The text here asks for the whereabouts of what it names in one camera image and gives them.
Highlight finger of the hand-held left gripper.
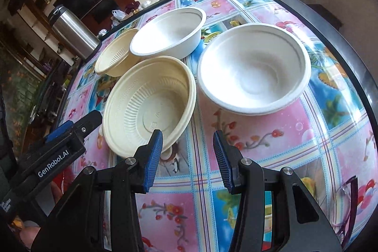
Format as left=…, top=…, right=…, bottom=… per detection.
left=44, top=120, right=76, bottom=144
left=72, top=110, right=104, bottom=142

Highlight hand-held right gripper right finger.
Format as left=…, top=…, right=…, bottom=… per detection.
left=213, top=131, right=344, bottom=252

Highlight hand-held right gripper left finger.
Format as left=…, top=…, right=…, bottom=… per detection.
left=31, top=128, right=164, bottom=252

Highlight red plate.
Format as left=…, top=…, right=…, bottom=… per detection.
left=57, top=166, right=76, bottom=202

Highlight cream ribbed bowl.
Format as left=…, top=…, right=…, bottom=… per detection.
left=94, top=28, right=141, bottom=77
left=102, top=56, right=197, bottom=158

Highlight white stepped-rim bowl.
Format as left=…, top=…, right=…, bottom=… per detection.
left=196, top=22, right=312, bottom=116

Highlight white smooth paper bowl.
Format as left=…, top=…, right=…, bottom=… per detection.
left=129, top=7, right=207, bottom=60

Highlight person's left hand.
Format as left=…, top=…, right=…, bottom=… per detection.
left=16, top=225, right=42, bottom=245

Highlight colourful printed tablecloth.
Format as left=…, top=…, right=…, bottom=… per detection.
left=59, top=0, right=378, bottom=252

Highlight stainless steel kettle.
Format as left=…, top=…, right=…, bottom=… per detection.
left=48, top=4, right=101, bottom=61

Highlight white plastic bag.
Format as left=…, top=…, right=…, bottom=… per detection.
left=112, top=9, right=126, bottom=23

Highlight purple eyeglasses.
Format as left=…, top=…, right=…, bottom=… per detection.
left=334, top=177, right=359, bottom=243

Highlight black-rimmed table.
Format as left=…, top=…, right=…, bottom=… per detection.
left=44, top=0, right=378, bottom=252

